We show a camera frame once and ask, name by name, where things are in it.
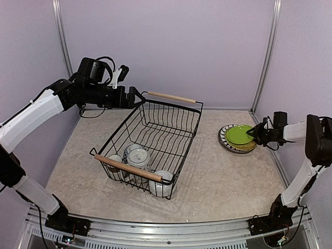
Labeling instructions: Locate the green plate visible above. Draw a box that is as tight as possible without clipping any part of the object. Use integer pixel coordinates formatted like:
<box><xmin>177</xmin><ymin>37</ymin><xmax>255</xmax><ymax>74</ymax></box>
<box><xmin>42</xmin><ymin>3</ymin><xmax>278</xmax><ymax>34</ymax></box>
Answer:
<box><xmin>225</xmin><ymin>124</ymin><xmax>254</xmax><ymax>145</ymax></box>

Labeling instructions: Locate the right aluminium corner post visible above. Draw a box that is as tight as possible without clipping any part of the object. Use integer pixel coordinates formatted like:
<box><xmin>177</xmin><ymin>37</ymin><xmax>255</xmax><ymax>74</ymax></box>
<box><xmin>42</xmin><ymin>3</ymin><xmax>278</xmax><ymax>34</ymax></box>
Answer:
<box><xmin>251</xmin><ymin>0</ymin><xmax>282</xmax><ymax>115</ymax></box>

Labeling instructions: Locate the white blue-striped plate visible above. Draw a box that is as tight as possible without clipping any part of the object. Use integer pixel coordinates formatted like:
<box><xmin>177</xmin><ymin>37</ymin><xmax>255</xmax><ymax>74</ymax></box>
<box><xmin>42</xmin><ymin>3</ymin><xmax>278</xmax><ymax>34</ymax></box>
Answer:
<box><xmin>219</xmin><ymin>124</ymin><xmax>256</xmax><ymax>151</ymax></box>

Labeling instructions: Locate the aluminium corner post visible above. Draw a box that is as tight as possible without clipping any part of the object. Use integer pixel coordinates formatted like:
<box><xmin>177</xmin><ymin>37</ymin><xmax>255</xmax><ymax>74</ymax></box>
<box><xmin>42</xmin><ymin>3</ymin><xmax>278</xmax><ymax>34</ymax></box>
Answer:
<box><xmin>251</xmin><ymin>0</ymin><xmax>282</xmax><ymax>115</ymax></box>
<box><xmin>52</xmin><ymin>0</ymin><xmax>73</xmax><ymax>76</ymax></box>

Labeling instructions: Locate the black wire dish rack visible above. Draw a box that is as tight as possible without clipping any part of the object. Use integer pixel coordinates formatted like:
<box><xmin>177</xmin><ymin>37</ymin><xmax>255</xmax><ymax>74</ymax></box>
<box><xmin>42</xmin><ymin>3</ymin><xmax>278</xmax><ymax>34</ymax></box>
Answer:
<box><xmin>90</xmin><ymin>91</ymin><xmax>203</xmax><ymax>199</ymax></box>

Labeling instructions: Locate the left aluminium corner post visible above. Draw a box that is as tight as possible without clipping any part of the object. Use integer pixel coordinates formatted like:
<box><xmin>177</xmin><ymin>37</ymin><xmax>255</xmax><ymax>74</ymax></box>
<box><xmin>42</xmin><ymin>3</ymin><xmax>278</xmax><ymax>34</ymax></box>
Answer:
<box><xmin>52</xmin><ymin>0</ymin><xmax>73</xmax><ymax>76</ymax></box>

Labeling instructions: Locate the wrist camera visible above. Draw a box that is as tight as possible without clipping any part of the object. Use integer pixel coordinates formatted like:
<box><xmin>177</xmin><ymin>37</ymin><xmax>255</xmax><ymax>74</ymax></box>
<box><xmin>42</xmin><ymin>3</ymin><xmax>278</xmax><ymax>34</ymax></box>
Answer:
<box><xmin>273</xmin><ymin>111</ymin><xmax>288</xmax><ymax>129</ymax></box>
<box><xmin>109</xmin><ymin>65</ymin><xmax>129</xmax><ymax>89</ymax></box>

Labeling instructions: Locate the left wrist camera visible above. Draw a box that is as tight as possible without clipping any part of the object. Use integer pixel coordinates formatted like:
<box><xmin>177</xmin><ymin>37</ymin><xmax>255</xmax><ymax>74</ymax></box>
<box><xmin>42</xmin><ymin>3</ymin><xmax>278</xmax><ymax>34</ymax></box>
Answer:
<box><xmin>109</xmin><ymin>65</ymin><xmax>129</xmax><ymax>89</ymax></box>

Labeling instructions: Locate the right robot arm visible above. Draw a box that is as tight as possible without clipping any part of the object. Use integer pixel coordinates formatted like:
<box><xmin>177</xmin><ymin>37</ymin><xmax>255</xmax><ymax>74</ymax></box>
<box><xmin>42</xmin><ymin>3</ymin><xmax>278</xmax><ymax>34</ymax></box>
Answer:
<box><xmin>246</xmin><ymin>111</ymin><xmax>331</xmax><ymax>230</ymax></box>

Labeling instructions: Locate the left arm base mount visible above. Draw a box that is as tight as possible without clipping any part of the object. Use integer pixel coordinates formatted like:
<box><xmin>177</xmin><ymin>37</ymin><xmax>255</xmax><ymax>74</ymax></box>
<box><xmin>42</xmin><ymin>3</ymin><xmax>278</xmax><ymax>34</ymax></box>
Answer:
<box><xmin>45</xmin><ymin>209</ymin><xmax>91</xmax><ymax>237</ymax></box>

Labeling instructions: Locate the white ceramic bowl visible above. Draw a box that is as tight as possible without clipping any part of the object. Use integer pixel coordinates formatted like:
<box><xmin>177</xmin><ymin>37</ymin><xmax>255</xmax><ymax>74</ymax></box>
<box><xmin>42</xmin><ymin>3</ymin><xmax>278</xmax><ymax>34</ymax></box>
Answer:
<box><xmin>148</xmin><ymin>170</ymin><xmax>175</xmax><ymax>198</ymax></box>

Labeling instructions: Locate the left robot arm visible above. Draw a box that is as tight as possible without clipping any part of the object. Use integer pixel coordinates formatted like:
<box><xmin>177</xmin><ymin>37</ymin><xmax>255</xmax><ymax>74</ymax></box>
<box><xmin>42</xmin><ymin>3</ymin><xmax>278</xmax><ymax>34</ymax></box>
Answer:
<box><xmin>1</xmin><ymin>57</ymin><xmax>144</xmax><ymax>231</ymax></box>

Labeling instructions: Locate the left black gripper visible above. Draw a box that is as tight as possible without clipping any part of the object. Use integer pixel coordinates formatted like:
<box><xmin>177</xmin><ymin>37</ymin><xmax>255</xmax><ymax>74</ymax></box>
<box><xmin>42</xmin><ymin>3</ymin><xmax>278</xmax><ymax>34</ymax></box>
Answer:
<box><xmin>85</xmin><ymin>83</ymin><xmax>146</xmax><ymax>109</ymax></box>

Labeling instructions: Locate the aluminium front rail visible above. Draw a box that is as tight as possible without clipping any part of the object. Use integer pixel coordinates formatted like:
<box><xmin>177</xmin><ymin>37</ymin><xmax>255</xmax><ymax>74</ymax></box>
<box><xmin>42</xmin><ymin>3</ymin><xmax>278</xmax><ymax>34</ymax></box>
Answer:
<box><xmin>24</xmin><ymin>204</ymin><xmax>320</xmax><ymax>249</ymax></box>

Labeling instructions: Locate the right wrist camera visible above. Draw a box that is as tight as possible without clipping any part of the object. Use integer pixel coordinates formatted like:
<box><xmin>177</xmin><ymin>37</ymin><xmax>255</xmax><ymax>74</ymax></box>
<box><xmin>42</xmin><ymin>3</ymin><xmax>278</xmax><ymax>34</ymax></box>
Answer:
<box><xmin>273</xmin><ymin>111</ymin><xmax>288</xmax><ymax>129</ymax></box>

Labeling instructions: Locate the woven bamboo tray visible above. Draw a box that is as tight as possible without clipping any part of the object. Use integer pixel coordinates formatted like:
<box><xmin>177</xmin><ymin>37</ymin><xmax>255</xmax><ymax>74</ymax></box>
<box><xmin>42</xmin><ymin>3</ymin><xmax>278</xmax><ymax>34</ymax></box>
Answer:
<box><xmin>225</xmin><ymin>129</ymin><xmax>256</xmax><ymax>152</ymax></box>

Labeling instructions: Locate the white calligraphy cup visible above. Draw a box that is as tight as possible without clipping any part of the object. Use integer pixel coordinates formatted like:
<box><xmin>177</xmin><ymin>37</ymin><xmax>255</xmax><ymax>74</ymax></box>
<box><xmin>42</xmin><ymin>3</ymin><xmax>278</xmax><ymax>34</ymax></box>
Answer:
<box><xmin>128</xmin><ymin>149</ymin><xmax>151</xmax><ymax>184</ymax></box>

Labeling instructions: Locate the blue white patterned bowl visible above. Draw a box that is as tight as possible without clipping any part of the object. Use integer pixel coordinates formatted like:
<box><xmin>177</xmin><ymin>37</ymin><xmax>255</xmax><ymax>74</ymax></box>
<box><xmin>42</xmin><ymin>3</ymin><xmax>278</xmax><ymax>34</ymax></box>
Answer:
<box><xmin>122</xmin><ymin>143</ymin><xmax>145</xmax><ymax>164</ymax></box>

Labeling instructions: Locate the brown white small cup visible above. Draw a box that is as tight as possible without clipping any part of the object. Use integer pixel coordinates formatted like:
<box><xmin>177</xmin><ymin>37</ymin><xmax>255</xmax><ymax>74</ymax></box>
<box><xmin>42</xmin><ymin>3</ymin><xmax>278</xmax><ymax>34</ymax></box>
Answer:
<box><xmin>106</xmin><ymin>154</ymin><xmax>123</xmax><ymax>181</ymax></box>

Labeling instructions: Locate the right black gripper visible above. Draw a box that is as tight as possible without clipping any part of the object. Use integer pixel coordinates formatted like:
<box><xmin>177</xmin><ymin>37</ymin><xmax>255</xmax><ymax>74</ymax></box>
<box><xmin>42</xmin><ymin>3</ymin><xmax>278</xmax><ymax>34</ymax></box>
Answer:
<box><xmin>247</xmin><ymin>122</ymin><xmax>278</xmax><ymax>147</ymax></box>

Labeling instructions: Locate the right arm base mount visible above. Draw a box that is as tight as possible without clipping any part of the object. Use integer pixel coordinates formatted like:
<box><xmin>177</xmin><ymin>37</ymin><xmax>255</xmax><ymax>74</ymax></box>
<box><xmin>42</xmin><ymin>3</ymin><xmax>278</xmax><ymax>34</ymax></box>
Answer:
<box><xmin>247</xmin><ymin>204</ymin><xmax>298</xmax><ymax>236</ymax></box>

